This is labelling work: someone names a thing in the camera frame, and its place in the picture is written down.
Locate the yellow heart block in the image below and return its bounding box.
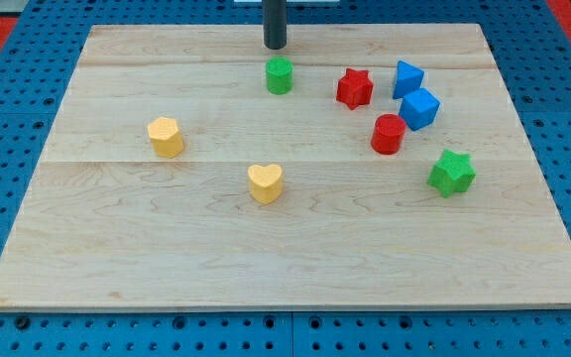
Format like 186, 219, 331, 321
247, 164, 284, 204

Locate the green cylinder block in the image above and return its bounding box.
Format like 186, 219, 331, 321
265, 57, 293, 95

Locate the blue triangle block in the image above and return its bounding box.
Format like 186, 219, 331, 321
393, 60, 424, 99

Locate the green star block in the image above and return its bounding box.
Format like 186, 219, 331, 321
427, 149, 476, 197

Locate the blue perforated metal base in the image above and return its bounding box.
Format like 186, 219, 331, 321
0, 1, 571, 356

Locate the light wooden board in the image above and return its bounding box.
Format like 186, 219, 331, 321
0, 24, 571, 312

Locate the black cylindrical robot arm rod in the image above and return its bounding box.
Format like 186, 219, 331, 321
262, 0, 287, 50

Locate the yellow hexagon block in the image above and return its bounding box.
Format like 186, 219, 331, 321
147, 117, 184, 159

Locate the red star block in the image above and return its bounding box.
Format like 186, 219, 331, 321
335, 67, 374, 110

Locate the blue cube block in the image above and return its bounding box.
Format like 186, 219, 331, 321
399, 88, 440, 131

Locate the red cylinder block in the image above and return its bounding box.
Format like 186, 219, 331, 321
370, 114, 406, 155

